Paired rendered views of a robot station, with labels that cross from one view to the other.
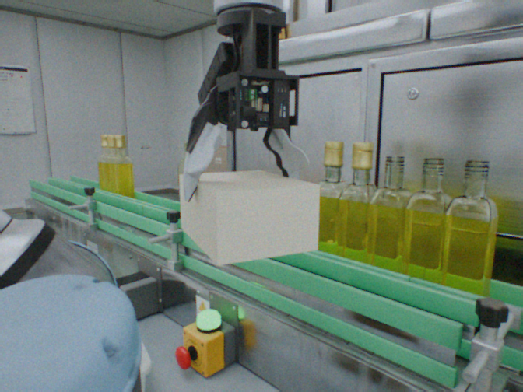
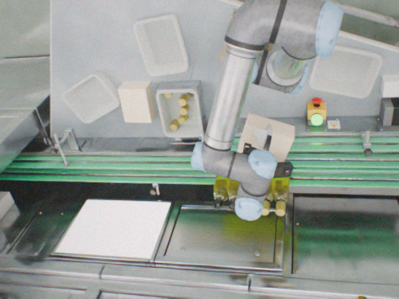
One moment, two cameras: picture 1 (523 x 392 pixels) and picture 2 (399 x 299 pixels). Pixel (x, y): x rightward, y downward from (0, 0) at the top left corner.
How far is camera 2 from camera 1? 129 cm
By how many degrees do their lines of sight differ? 68
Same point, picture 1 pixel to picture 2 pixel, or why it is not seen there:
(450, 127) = (240, 239)
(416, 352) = not seen: hidden behind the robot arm
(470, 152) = (232, 231)
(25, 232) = (274, 79)
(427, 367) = not seen: hidden behind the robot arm
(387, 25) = (272, 284)
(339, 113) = (307, 256)
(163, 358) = (336, 96)
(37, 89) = not seen: outside the picture
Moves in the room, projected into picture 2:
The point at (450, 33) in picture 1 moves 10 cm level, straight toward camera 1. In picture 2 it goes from (238, 274) to (227, 255)
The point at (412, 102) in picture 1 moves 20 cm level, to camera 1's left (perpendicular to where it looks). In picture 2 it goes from (257, 250) to (297, 223)
